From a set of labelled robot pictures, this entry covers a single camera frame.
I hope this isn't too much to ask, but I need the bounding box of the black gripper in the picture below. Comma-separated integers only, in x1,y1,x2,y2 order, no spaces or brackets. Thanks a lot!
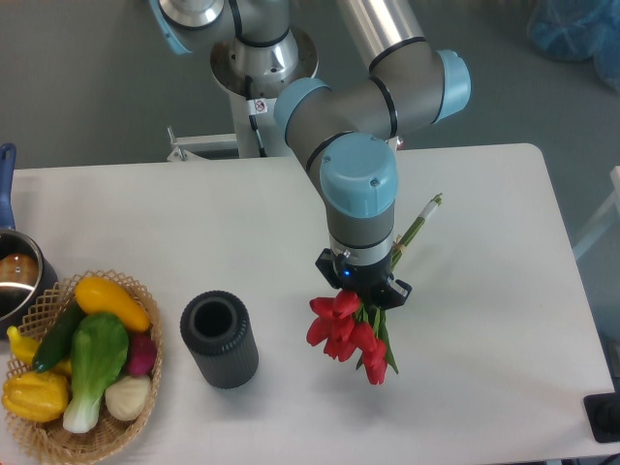
315,248,413,309

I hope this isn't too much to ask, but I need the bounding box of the red tulip bouquet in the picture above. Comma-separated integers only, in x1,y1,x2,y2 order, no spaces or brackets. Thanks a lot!
306,192,445,387

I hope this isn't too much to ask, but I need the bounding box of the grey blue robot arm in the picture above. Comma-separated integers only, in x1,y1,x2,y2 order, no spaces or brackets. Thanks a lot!
150,0,471,309

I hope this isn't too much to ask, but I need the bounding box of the dark grey ribbed vase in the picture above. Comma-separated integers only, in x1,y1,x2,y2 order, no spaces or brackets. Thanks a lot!
180,291,259,389

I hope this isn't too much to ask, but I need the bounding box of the white garlic bulb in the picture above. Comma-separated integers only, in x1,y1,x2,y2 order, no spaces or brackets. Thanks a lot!
105,376,151,421

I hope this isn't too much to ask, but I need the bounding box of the yellow squash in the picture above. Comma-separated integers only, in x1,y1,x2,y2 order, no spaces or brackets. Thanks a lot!
74,276,151,332

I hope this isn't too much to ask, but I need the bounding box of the green bok choy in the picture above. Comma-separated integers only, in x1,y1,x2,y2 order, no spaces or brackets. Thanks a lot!
63,312,129,434

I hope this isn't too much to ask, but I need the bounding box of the black device at table edge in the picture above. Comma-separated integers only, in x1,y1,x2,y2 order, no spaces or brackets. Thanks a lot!
583,392,619,444

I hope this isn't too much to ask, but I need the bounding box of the woven wicker basket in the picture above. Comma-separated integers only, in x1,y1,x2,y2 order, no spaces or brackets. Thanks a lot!
5,270,163,464

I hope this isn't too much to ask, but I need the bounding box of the dark green cucumber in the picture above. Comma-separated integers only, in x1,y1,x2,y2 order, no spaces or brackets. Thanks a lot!
32,300,86,373

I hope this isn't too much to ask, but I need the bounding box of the blue plastic bag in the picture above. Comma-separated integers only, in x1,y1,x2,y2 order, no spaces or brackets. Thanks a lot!
527,1,619,91

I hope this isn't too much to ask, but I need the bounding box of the yellow bell pepper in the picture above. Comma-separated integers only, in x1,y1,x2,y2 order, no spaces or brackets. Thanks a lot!
1,371,69,422

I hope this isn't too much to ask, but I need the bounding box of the small yellow gourd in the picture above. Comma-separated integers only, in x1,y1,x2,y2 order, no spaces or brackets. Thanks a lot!
7,325,72,377

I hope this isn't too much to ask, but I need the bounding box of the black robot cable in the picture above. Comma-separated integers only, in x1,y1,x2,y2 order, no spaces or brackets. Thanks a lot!
244,75,268,159

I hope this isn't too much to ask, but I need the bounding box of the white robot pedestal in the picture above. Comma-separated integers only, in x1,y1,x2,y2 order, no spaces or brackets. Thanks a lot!
166,24,321,163

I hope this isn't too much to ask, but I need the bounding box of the white frame at right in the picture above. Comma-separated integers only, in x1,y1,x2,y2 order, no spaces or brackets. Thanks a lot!
573,166,619,261

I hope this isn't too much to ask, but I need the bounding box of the blue handled saucepan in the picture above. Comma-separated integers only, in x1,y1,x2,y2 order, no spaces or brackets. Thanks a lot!
1,142,57,341

